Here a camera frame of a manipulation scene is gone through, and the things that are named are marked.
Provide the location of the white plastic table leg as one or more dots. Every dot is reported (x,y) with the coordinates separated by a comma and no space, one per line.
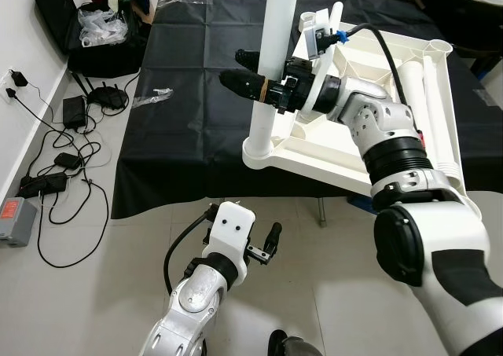
(336,14)
(414,104)
(442,120)
(279,26)

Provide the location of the white plastic table top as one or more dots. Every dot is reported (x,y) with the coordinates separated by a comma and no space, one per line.
(314,155)

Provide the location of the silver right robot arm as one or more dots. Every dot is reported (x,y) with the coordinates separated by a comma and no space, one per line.
(385,128)

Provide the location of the metal support table leg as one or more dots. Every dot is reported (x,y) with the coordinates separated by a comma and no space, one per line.
(320,212)

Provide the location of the black tablecloth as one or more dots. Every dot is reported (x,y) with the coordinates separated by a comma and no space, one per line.
(196,136)

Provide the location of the clear plastic wrapper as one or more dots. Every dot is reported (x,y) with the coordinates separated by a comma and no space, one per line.
(156,97)

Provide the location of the robot right leg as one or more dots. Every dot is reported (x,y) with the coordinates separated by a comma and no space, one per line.
(292,346)

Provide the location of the black router with antennas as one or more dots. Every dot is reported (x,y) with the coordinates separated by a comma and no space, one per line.
(110,98)

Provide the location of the crumpled clear plastic bag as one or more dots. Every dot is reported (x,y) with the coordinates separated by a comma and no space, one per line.
(102,27)

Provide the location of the large black power adapter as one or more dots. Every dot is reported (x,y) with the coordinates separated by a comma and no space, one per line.
(75,112)

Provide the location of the small black power adapter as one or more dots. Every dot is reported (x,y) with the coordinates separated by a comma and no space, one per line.
(67,160)

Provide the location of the black fabric bag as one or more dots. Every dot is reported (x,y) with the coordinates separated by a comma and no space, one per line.
(51,10)

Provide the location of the black power strip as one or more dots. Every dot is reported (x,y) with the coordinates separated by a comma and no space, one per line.
(43,185)

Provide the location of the grey box with red label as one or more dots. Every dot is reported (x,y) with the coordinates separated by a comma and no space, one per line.
(17,222)

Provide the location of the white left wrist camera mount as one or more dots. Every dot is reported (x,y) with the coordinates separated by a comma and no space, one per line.
(232,224)

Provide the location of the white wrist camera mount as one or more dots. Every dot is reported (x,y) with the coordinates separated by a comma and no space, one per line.
(310,22)
(232,224)

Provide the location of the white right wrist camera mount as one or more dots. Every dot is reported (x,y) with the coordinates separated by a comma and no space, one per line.
(310,22)

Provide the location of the large black wall plug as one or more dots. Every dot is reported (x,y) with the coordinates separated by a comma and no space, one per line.
(19,79)

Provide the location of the small black wall plug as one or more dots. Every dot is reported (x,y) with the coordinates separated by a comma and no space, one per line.
(10,93)

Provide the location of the white wall socket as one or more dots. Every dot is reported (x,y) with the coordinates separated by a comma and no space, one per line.
(4,81)

